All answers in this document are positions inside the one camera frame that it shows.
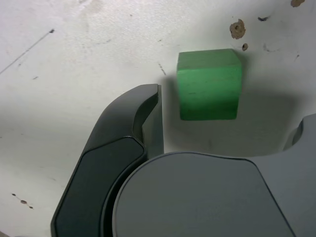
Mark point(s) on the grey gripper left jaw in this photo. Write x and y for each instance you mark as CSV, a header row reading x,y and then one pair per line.
x,y
98,160

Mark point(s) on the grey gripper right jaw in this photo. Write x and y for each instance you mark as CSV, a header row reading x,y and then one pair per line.
x,y
197,197

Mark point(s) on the green cube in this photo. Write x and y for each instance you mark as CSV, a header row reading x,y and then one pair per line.
x,y
209,89

